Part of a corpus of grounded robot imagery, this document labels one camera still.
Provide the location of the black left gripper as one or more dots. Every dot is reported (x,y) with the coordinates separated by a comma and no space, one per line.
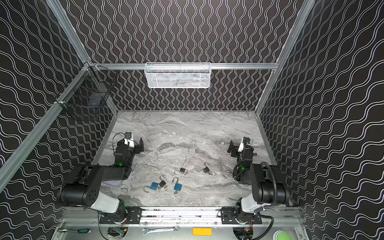
(135,146)

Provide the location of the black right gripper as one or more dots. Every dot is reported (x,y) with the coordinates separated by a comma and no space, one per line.
(237,149)

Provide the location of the black padlock with key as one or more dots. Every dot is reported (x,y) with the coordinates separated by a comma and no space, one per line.
(206,169)

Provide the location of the dark padlock with keyring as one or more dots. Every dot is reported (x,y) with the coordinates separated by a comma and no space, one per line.
(162,184)

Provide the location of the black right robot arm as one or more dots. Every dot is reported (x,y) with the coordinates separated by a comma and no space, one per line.
(268,187)

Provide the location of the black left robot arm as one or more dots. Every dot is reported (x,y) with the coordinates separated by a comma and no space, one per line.
(81,188)

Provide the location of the blue padlock left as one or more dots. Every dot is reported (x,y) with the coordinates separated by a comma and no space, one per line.
(154,186)

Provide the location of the blue padlock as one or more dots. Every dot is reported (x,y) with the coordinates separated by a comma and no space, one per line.
(177,187)
(154,186)

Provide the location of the silver grey open padlock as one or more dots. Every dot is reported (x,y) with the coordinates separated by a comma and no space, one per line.
(181,171)

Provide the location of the blue padlock right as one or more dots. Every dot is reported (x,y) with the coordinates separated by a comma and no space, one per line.
(177,187)

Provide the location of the yellow label plate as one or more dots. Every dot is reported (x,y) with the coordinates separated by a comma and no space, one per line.
(202,232)

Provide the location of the silver open-end wrench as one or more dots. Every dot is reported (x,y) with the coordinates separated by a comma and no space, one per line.
(147,231)

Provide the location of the green round button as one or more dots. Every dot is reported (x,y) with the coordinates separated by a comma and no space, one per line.
(281,235)

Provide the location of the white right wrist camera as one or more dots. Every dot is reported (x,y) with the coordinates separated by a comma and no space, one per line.
(244,145)

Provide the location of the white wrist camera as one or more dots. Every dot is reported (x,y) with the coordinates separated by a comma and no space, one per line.
(244,145)
(128,140)

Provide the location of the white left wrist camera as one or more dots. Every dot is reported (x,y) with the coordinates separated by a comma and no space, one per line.
(128,140)

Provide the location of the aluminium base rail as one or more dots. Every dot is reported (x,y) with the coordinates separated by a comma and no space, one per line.
(180,216)

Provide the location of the white wire mesh basket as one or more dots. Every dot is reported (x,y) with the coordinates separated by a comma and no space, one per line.
(178,75)

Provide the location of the black wire mesh basket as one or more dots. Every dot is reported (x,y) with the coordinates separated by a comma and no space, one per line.
(90,94)

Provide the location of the green handled screwdriver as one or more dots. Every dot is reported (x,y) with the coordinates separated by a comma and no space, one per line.
(78,231)

